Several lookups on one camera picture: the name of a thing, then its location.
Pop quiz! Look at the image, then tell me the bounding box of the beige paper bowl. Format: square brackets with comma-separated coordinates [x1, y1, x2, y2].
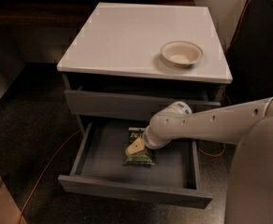
[160, 41, 203, 67]

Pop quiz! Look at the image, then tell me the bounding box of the green jalapeno chip bag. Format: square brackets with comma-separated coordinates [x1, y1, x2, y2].
[123, 127, 154, 165]

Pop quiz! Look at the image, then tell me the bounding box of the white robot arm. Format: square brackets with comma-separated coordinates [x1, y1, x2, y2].
[125, 97, 273, 224]

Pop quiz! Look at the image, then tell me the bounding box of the grey top drawer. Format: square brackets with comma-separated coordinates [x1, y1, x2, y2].
[65, 87, 220, 120]

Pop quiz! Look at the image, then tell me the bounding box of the grey drawer cabinet white top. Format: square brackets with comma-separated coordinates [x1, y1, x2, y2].
[57, 3, 233, 129]

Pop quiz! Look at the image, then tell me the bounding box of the tan cardboard board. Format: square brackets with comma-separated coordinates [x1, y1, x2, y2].
[0, 176, 27, 224]

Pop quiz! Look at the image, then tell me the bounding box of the dark wooden shelf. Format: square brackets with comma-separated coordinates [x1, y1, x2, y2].
[0, 0, 195, 28]

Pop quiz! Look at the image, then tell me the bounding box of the orange power cable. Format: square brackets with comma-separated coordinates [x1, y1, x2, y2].
[17, 0, 273, 224]

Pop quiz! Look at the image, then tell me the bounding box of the open grey middle drawer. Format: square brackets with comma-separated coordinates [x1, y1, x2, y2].
[58, 119, 212, 209]

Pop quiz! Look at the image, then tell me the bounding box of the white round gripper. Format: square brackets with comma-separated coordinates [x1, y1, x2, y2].
[125, 126, 170, 156]

